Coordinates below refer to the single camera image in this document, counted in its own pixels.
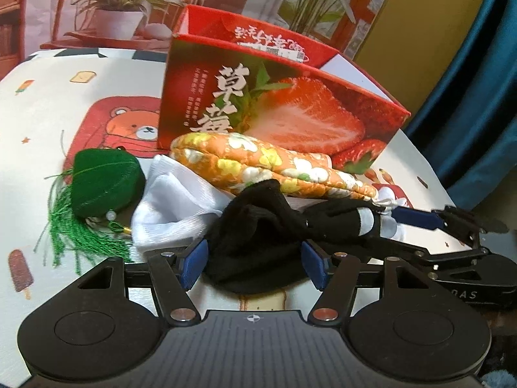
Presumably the black cloth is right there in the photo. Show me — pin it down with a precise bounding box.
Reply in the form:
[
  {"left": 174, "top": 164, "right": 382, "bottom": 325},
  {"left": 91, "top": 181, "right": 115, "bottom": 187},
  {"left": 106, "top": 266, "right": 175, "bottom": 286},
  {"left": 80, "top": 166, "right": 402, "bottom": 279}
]
[{"left": 202, "top": 179, "right": 324, "bottom": 295}]

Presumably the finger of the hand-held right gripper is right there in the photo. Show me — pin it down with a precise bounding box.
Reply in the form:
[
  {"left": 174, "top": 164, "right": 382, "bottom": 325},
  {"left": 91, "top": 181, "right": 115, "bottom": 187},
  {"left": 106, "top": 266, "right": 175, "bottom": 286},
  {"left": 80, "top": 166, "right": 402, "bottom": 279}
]
[
  {"left": 390, "top": 205, "right": 510, "bottom": 248},
  {"left": 375, "top": 232, "right": 491, "bottom": 269}
]

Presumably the teal curtain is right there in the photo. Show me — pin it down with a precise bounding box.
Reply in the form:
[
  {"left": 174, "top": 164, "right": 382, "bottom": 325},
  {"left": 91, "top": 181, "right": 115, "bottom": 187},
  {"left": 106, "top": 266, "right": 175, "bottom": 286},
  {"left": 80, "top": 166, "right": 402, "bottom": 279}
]
[{"left": 404, "top": 0, "right": 517, "bottom": 199}]

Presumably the orange floral padded cloth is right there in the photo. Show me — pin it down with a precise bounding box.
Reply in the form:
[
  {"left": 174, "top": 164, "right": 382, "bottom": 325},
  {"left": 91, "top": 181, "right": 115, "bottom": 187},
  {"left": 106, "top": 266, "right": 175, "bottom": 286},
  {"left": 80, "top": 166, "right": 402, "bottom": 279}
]
[{"left": 169, "top": 131, "right": 380, "bottom": 201}]

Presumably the red strawberry print cardboard box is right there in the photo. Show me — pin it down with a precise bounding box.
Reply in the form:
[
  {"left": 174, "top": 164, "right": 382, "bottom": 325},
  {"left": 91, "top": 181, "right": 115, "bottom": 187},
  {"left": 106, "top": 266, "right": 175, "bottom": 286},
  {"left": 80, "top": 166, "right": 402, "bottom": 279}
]
[{"left": 157, "top": 5, "right": 412, "bottom": 174}]

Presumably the green plush with tassel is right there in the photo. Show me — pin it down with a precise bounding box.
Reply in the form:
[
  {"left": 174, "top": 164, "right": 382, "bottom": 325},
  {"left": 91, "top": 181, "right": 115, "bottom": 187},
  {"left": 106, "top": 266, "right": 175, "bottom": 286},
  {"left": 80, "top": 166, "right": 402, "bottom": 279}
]
[{"left": 34, "top": 149, "right": 146, "bottom": 273}]

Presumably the cartoon print tablecloth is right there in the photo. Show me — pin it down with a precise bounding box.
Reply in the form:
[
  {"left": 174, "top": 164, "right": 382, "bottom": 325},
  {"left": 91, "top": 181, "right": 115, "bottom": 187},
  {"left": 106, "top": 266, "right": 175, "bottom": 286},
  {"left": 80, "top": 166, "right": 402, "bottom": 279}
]
[{"left": 0, "top": 46, "right": 477, "bottom": 368}]

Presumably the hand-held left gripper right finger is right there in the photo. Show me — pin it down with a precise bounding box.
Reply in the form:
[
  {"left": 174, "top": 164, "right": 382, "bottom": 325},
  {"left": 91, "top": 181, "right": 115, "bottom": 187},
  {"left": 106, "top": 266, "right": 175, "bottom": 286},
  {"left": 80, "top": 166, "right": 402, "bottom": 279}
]
[{"left": 301, "top": 239, "right": 431, "bottom": 326}]

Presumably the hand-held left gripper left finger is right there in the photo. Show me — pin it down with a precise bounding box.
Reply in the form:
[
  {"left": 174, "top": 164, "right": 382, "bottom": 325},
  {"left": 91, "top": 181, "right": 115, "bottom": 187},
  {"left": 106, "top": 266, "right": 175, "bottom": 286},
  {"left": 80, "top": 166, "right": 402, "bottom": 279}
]
[{"left": 79, "top": 238, "right": 211, "bottom": 328}]

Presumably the wooden board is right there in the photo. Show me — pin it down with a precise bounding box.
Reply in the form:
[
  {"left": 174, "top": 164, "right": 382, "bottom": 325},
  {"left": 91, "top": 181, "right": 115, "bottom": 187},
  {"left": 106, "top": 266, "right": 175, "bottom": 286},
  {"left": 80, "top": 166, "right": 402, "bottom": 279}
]
[{"left": 351, "top": 0, "right": 495, "bottom": 73}]

